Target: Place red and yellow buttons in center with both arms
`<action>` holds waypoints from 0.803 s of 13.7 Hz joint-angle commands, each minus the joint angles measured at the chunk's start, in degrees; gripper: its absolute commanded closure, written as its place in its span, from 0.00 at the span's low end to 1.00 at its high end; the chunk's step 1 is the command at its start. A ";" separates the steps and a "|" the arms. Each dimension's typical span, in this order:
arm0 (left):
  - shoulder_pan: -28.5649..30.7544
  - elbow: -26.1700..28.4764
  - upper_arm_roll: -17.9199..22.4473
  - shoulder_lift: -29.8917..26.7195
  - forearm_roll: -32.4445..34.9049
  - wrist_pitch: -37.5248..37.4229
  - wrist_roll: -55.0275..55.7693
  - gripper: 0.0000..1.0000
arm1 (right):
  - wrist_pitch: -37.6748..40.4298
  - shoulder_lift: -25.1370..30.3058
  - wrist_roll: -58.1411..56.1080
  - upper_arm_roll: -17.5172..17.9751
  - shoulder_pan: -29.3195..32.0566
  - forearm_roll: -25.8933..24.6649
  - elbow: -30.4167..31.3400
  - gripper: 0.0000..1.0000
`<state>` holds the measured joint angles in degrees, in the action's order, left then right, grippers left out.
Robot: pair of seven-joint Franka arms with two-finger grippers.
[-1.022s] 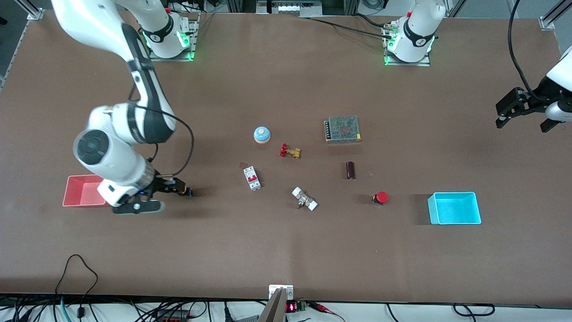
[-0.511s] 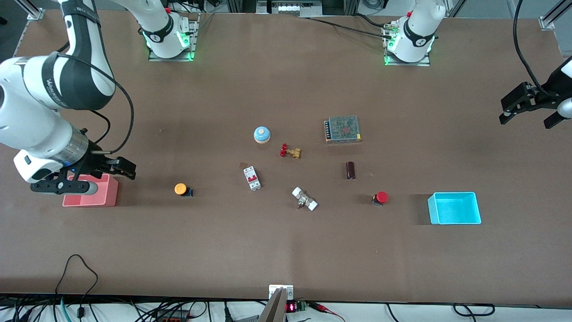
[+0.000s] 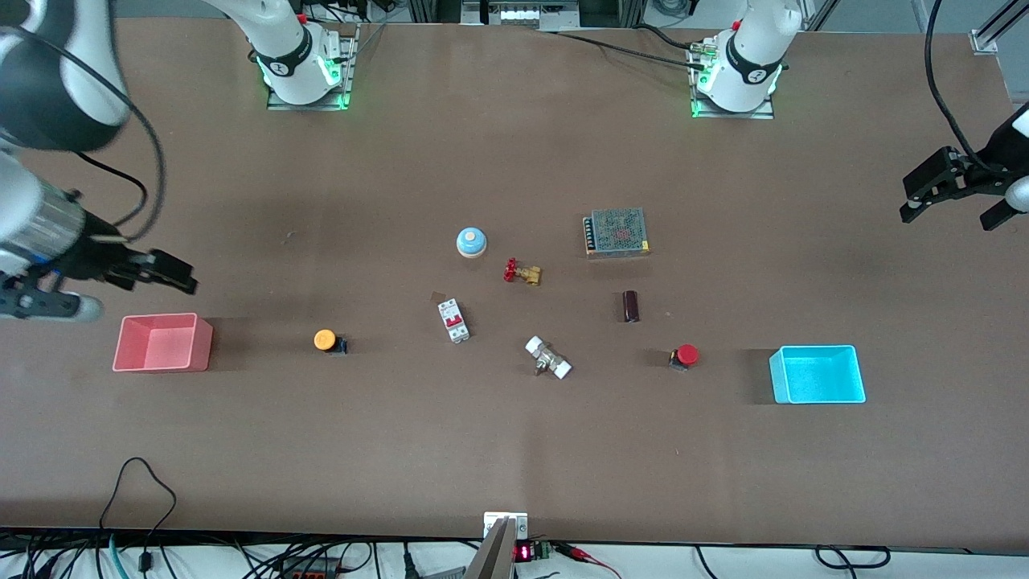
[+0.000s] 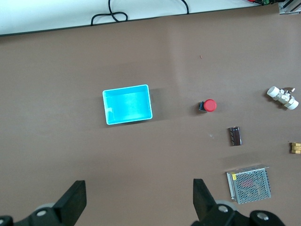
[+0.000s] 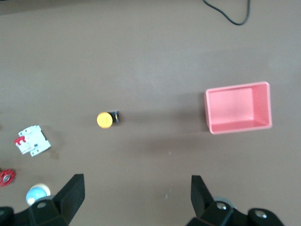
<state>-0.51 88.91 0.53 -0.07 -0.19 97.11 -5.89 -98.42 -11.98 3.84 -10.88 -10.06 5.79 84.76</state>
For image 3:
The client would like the aluminium frame profile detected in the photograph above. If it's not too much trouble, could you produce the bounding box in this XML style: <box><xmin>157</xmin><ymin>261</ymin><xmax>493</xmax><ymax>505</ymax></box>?
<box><xmin>971</xmin><ymin>0</ymin><xmax>1029</xmax><ymax>55</ymax></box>

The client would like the red alligator clip lead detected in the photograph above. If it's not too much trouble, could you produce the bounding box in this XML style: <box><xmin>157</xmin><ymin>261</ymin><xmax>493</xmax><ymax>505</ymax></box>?
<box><xmin>553</xmin><ymin>543</ymin><xmax>621</xmax><ymax>579</ymax></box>

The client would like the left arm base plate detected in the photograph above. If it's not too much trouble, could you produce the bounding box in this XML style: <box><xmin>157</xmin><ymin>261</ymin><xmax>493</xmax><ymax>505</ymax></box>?
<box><xmin>691</xmin><ymin>40</ymin><xmax>775</xmax><ymax>120</ymax></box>

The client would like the cyan plastic bin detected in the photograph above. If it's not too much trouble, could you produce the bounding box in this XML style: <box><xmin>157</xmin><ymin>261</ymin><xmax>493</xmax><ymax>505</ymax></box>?
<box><xmin>769</xmin><ymin>345</ymin><xmax>867</xmax><ymax>404</ymax></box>

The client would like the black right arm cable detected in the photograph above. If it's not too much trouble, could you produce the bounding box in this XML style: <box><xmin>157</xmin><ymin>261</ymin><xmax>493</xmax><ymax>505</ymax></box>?
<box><xmin>0</xmin><ymin>24</ymin><xmax>167</xmax><ymax>242</ymax></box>

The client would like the metal mesh power supply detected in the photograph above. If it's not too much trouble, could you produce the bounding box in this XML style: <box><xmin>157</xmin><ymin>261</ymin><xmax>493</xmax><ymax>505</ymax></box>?
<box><xmin>584</xmin><ymin>208</ymin><xmax>650</xmax><ymax>259</ymax></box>

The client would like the aluminium camera mount bar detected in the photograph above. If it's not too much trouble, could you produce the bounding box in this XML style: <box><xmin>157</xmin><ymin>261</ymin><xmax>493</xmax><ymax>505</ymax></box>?
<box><xmin>465</xmin><ymin>512</ymin><xmax>529</xmax><ymax>579</ymax></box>

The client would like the white metal pipe fitting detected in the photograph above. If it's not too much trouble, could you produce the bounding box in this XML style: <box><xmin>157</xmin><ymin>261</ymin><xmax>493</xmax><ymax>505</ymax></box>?
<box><xmin>525</xmin><ymin>335</ymin><xmax>573</xmax><ymax>380</ymax></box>

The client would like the black flat loop cable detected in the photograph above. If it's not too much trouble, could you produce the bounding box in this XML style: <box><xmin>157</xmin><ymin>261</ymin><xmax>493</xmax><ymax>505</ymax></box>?
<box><xmin>815</xmin><ymin>545</ymin><xmax>892</xmax><ymax>571</ymax></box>

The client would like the black cable to base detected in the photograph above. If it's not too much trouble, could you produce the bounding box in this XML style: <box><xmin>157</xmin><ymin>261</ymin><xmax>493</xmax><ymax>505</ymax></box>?
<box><xmin>537</xmin><ymin>30</ymin><xmax>710</xmax><ymax>70</ymax></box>

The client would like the black looped cable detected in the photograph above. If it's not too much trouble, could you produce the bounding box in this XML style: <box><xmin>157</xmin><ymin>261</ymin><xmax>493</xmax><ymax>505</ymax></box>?
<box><xmin>100</xmin><ymin>458</ymin><xmax>178</xmax><ymax>568</ymax></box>

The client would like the orange power strip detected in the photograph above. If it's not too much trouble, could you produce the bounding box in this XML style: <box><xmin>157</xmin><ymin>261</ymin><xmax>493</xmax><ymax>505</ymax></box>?
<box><xmin>273</xmin><ymin>555</ymin><xmax>340</xmax><ymax>579</ymax></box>

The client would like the pink plastic bin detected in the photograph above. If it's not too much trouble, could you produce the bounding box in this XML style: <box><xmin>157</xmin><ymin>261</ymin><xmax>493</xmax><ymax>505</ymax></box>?
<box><xmin>113</xmin><ymin>313</ymin><xmax>214</xmax><ymax>372</ymax></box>

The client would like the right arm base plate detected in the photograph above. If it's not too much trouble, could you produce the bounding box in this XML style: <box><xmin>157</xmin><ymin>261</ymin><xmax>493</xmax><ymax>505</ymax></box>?
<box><xmin>267</xmin><ymin>24</ymin><xmax>353</xmax><ymax>111</ymax></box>

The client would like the white red circuit breaker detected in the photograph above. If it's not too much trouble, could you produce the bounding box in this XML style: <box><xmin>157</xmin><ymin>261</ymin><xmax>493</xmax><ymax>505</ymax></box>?
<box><xmin>437</xmin><ymin>298</ymin><xmax>471</xmax><ymax>344</ymax></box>

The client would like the grey control box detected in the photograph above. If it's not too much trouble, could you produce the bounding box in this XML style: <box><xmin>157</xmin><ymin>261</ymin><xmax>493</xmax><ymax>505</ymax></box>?
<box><xmin>461</xmin><ymin>0</ymin><xmax>581</xmax><ymax>31</ymax></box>

